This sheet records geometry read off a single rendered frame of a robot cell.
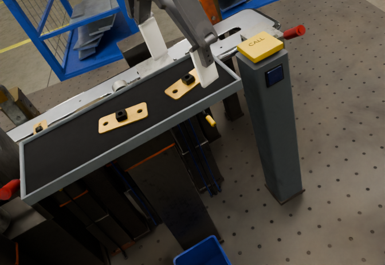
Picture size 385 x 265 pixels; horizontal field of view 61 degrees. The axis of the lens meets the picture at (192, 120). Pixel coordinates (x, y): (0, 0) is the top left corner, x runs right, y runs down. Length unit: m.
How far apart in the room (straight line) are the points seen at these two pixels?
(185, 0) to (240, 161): 0.67
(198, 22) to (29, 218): 0.58
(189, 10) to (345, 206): 0.65
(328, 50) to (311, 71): 0.13
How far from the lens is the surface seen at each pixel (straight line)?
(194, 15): 0.42
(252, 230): 0.88
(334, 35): 1.43
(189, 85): 0.54
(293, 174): 0.84
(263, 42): 0.60
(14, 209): 0.86
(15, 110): 1.06
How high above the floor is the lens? 1.48
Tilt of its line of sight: 42 degrees down
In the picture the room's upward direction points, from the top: 23 degrees counter-clockwise
